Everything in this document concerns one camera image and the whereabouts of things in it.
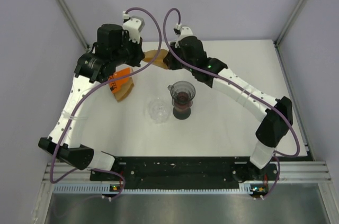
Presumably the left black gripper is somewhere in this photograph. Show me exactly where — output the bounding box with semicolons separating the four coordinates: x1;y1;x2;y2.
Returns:
111;33;144;67

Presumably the brown paper coffee filter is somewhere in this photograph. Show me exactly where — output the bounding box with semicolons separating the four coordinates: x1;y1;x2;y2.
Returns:
143;49;168;70

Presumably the grey transparent dripper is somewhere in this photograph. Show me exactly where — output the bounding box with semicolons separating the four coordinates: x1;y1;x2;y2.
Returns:
167;81;196;105

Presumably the orange coffee filter box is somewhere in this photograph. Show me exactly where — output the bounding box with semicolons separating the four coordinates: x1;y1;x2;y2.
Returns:
109;68;134;102

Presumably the dark carafe with red lid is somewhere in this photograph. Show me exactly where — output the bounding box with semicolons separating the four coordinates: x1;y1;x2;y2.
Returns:
172;92;192;120

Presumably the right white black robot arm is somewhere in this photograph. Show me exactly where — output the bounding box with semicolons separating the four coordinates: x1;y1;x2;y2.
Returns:
164;35;293;180

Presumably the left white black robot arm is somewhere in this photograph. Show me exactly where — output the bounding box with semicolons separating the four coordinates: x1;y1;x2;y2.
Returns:
38;19;145;180

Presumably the clear glass dripper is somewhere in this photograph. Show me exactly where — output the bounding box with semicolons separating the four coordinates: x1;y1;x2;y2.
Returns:
148;98;170;124

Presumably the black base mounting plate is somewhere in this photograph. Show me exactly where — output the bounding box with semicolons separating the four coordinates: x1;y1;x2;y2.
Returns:
90;156;279;190

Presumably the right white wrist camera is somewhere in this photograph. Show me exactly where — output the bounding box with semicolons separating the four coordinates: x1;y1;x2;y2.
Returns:
174;23;193;41

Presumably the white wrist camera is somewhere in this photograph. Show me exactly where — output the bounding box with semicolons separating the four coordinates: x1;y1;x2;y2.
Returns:
174;23;193;41
122;11;145;44

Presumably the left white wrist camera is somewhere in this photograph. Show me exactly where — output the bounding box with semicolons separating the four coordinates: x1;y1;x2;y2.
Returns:
122;11;145;44

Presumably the left aluminium frame post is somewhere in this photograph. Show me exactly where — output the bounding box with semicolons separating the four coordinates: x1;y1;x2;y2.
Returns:
55;0;90;50

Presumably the aluminium frame post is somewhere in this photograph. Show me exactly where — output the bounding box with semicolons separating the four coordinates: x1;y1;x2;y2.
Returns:
55;0;90;50
274;0;325;47

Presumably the right aluminium frame post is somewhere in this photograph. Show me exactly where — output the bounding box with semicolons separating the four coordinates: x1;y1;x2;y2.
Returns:
274;0;325;47

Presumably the grey slotted cable duct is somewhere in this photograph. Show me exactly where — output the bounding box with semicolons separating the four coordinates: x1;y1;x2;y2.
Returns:
54;183;268;195

